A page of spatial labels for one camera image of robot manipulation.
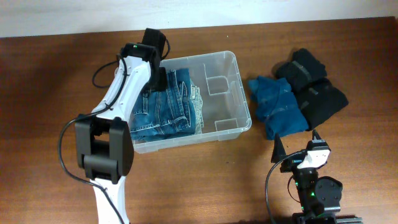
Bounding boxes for teal blue garment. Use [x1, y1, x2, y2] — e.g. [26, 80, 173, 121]
[248, 76, 308, 140]

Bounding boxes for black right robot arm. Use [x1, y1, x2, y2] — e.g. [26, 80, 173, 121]
[265, 130, 363, 224]

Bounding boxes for dark blue jeans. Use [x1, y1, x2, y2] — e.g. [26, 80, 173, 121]
[130, 68, 197, 141]

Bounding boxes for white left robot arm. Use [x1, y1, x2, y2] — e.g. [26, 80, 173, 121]
[75, 28, 170, 223]

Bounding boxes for black garment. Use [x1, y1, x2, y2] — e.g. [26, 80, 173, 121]
[275, 49, 327, 92]
[295, 78, 349, 131]

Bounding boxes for clear plastic storage bin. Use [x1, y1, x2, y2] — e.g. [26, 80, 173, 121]
[133, 51, 252, 154]

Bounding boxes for light blue jeans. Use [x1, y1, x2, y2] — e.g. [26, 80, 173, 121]
[191, 85, 204, 134]

